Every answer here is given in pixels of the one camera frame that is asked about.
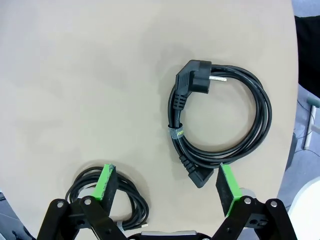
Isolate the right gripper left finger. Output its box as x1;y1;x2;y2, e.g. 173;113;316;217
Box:
37;163;126;240

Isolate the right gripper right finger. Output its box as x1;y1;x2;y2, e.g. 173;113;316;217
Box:
212;163;298;240

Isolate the small black USB cable coil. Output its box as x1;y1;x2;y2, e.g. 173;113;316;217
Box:
65;166;150;231

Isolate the black power cable with plug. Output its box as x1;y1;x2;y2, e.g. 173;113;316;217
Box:
167;59;273;190

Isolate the white table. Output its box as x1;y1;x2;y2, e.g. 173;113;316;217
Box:
287;176;320;240

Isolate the white table leg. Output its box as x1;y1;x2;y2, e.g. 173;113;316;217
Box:
303;94;320;151

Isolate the person in black t-shirt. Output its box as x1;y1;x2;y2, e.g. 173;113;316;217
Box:
294;14;320;100

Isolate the grey velcro cable tie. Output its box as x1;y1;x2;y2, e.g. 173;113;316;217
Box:
166;126;185;140

